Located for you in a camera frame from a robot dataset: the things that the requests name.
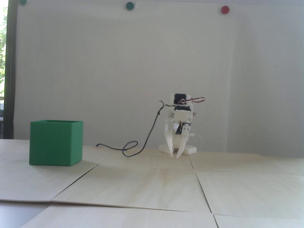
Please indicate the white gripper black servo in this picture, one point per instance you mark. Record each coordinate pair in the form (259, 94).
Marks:
(178, 130)

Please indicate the large white backdrop board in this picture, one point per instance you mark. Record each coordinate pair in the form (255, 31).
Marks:
(118, 71)

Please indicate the green round magnet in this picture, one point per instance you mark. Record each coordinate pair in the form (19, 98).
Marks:
(23, 2)
(130, 6)

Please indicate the dark window frame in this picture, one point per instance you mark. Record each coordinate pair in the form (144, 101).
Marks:
(11, 71)

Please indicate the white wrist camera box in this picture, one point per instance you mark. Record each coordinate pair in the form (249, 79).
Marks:
(182, 116)

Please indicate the red round magnet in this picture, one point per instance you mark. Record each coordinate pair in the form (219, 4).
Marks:
(225, 9)

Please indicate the green open box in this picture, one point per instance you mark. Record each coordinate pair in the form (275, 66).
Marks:
(52, 142)

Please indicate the white ribbed robot base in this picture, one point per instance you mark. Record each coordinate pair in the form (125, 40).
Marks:
(191, 150)

